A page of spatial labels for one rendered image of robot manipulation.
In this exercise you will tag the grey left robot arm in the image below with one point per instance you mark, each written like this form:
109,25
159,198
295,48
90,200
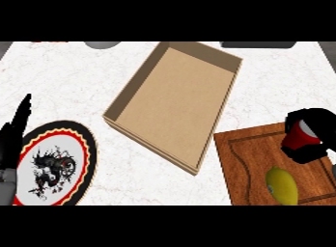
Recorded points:
0,189

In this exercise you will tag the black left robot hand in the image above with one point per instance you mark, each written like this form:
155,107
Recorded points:
13,135

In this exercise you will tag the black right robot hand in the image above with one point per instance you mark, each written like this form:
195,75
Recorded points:
335,128

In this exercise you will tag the brown cardboard box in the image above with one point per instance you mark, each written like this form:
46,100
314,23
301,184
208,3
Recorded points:
175,106

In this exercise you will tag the red can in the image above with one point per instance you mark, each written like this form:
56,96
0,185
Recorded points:
301,135

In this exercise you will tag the patterned round plate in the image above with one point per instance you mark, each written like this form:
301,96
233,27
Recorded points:
56,167

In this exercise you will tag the dark grey flat object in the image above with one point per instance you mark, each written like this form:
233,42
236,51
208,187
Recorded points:
258,44

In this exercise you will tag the grey round object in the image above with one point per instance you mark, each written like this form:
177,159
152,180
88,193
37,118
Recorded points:
102,44

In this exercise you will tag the yellow lemon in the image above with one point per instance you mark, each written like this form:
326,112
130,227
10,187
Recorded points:
282,186

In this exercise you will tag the brown wooden cutting board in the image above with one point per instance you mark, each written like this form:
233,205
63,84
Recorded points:
251,160

